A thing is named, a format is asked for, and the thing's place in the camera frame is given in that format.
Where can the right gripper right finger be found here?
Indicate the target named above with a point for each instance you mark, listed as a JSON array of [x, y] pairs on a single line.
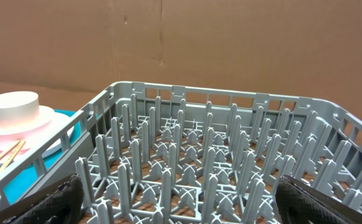
[[299, 203]]

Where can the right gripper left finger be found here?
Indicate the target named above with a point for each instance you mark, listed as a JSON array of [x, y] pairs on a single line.
[[60, 202]]

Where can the wooden chopstick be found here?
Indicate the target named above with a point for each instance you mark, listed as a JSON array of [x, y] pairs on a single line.
[[0, 157], [13, 154]]

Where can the grey dishwasher rack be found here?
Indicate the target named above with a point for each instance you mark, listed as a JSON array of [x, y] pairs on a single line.
[[152, 153]]

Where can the teal serving tray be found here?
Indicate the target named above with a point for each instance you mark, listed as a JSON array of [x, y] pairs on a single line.
[[28, 176]]

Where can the pink shallow bowl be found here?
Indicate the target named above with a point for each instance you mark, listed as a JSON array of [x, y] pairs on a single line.
[[27, 131]]

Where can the cream cup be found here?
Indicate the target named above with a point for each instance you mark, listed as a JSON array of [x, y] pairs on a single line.
[[18, 108]]

